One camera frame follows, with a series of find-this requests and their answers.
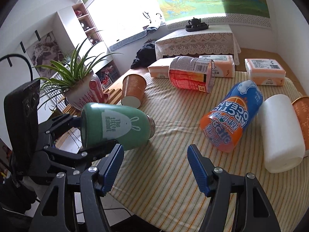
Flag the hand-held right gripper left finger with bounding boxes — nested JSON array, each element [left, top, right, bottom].
[[29, 144, 125, 232]]

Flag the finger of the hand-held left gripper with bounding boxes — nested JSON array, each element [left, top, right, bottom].
[[42, 139, 119, 173], [45, 114, 82, 137]]

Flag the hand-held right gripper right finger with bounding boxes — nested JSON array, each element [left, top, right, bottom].
[[187, 144, 282, 232]]

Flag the green rabbit print cup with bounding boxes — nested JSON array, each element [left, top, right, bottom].
[[80, 102, 156, 150]]

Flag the orange paper cup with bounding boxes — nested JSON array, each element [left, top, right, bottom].
[[121, 73, 147, 109], [292, 96, 309, 151]]

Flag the white plastic cup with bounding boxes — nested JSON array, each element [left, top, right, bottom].
[[259, 94, 306, 174]]

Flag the striped yellow tablecloth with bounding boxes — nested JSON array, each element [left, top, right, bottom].
[[91, 70, 309, 232]]

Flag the spider plant in white pot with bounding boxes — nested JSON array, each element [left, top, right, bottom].
[[32, 30, 123, 117]]

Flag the red and silver snack bag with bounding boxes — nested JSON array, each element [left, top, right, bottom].
[[168, 56, 217, 94]]

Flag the white and pink shelf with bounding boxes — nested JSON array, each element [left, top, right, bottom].
[[57, 2, 108, 52]]

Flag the white radiator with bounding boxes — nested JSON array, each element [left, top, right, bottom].
[[109, 31, 148, 52]]

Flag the dark cloth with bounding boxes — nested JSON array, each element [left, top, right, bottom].
[[130, 42, 156, 69]]

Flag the orange tissue pack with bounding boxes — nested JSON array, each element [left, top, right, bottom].
[[199, 55, 236, 78], [147, 58, 175, 79], [244, 58, 287, 87]]

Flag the table with lace cloth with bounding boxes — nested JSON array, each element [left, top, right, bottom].
[[154, 31, 241, 65]]

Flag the black tea set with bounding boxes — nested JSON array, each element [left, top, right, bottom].
[[185, 17, 209, 32]]

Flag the black cable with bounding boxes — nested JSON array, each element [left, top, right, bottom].
[[0, 54, 34, 81]]

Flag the grey wall poster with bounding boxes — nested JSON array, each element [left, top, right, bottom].
[[26, 32, 66, 78]]

